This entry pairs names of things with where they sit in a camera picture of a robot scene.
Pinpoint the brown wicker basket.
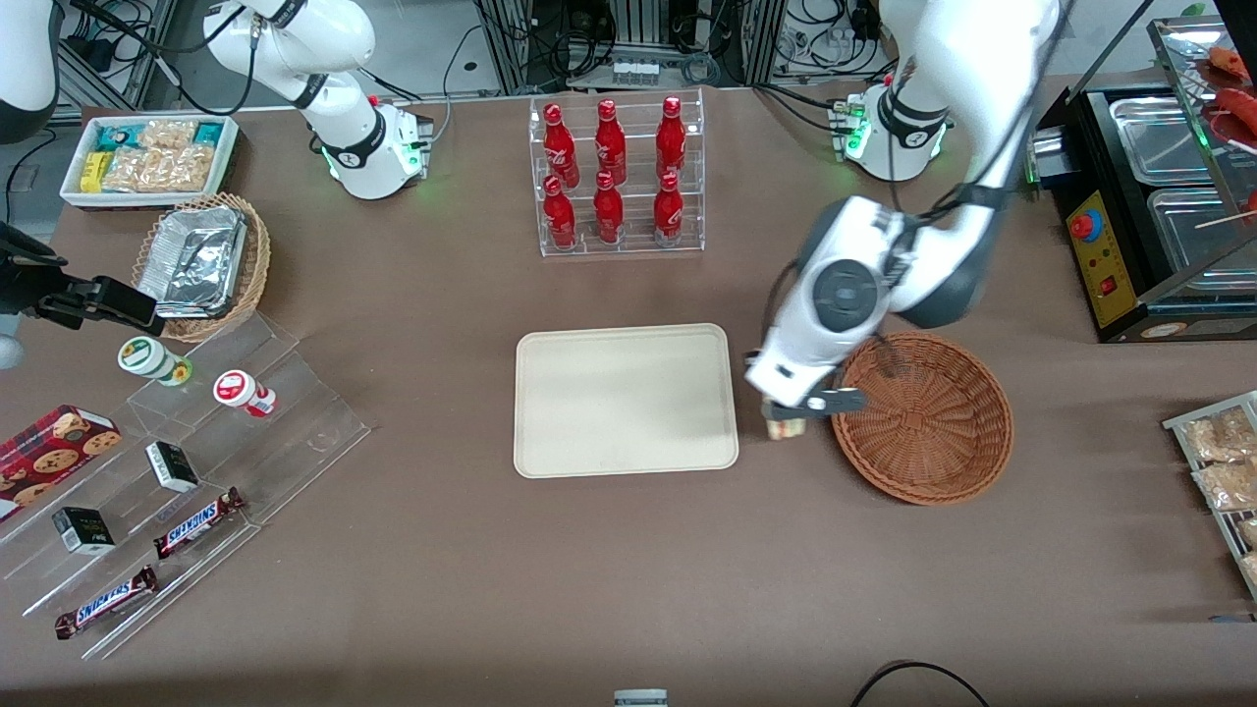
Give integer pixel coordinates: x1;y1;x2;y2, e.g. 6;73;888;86
831;331;1014;507

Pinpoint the beige plastic tray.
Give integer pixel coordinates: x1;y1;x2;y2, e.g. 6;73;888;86
514;323;739;479

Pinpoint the light wicker basket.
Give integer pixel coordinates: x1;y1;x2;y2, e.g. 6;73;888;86
131;192;272;343

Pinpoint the green lidded yoghurt cup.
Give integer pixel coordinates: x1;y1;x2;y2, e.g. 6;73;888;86
118;336;193;387

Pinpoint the aluminium foil container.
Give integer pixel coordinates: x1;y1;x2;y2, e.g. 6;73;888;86
137;206;248;320

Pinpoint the white rectangular snack box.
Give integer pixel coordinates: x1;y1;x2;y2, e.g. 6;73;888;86
61;114;240;211

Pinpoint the clear bag of crackers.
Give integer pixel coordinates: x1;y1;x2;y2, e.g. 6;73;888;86
137;119;197;151
103;147;163;193
157;145;215;192

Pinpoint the red lidded yoghurt cup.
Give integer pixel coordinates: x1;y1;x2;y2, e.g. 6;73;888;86
213;369;277;418

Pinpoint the red cookie box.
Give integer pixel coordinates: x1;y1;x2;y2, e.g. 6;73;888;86
0;405;124;521

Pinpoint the small black box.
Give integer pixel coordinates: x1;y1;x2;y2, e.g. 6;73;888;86
145;441;200;493
52;507;117;556

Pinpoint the clear acrylic bottle rack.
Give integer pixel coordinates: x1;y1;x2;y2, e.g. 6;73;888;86
528;88;706;258

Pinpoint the red cola bottle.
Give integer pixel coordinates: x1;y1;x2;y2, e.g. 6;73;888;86
542;175;576;249
543;103;580;188
594;98;628;186
653;172;684;246
656;95;686;183
593;171;625;245

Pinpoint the clear acrylic stepped stand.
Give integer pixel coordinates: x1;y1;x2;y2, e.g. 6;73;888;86
0;312;372;661

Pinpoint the snickers chocolate bar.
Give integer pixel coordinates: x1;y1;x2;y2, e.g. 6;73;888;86
54;566;159;640
153;487;246;561

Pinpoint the black food warmer machine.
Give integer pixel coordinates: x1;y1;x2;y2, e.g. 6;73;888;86
1026;15;1257;345

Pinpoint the steel warmer pan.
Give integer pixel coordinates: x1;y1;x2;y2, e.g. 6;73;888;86
1110;95;1215;186
1147;187;1257;272

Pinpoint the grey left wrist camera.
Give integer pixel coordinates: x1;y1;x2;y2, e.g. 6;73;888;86
803;387;869;414

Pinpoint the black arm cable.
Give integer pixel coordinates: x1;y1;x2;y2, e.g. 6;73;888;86
761;0;1071;379

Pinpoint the black cable loop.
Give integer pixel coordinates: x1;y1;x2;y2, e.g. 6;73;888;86
849;660;993;707

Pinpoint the metal wire rack tray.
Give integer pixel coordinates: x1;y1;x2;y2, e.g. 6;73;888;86
1163;391;1257;602

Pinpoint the black base cable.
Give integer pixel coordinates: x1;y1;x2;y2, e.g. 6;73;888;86
430;25;492;146

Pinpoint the silver aluminium frame rack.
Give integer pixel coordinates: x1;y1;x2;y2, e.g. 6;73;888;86
471;0;787;94

